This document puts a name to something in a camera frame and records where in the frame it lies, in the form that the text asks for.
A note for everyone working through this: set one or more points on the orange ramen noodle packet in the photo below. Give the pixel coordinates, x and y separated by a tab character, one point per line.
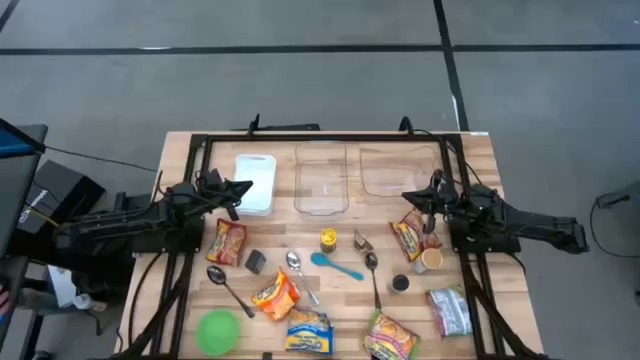
276	297

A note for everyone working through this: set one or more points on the black computer monitor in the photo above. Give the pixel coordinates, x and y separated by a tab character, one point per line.
15	190

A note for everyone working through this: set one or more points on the tan lid spice jar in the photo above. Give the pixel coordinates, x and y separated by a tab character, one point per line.
431	259

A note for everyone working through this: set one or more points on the black spice tin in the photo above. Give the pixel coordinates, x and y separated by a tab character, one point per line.
255	261

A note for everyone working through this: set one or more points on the white plastic bin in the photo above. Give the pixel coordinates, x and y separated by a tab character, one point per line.
257	175

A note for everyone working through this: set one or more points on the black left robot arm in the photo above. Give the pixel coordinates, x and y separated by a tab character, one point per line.
125	220

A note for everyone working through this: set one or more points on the white paper sheet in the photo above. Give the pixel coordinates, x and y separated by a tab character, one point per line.
62	285

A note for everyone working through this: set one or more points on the yellow lid spice jar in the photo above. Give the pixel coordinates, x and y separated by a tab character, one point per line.
328	240

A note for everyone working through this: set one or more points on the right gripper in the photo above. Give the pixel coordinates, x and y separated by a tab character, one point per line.
450	200

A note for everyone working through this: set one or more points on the black floor equipment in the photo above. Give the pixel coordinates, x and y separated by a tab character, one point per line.
100	277

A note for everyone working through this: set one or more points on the deep clear plastic container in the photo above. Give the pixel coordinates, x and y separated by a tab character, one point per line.
320	180

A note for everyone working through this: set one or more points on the green plastic bowl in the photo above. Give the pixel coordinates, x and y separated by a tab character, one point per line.
217	332

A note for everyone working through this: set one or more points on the red roast beef ramen packet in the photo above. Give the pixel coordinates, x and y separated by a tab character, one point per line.
411	239

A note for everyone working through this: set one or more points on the silver metal spoon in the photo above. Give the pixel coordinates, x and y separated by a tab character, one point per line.
293	260

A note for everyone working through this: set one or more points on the grey equipment stand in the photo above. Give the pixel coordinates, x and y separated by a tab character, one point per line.
625	192

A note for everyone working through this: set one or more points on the black table-level camera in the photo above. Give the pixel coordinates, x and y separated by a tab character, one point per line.
267	356

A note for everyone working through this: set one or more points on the black case white lettering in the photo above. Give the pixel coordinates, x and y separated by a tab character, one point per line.
60	190

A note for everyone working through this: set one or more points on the grey printed ramen packet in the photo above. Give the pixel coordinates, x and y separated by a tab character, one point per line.
449	312

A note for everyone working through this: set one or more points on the brown spice box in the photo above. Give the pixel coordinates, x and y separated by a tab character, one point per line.
362	241

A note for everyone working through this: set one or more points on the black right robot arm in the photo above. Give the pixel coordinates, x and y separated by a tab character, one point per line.
525	222

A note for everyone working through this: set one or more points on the green ramen noodle packet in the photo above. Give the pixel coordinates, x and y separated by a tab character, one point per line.
391	342

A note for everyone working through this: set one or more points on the wide clear plastic tray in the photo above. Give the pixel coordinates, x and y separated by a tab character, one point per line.
395	170

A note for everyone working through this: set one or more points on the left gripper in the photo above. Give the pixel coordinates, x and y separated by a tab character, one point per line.
215	192

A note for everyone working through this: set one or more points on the small white cup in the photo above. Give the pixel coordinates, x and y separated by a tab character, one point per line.
83	301

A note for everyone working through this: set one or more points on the red ramen noodle packet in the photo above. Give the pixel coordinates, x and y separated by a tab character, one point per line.
227	242

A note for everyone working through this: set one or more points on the black lid spice jar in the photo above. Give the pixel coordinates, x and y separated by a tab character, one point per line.
400	283

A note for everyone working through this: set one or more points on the teal plastic spoon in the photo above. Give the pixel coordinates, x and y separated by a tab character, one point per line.
320	259

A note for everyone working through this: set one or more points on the blue ramen noodle packet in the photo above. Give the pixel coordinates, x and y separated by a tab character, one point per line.
309	332

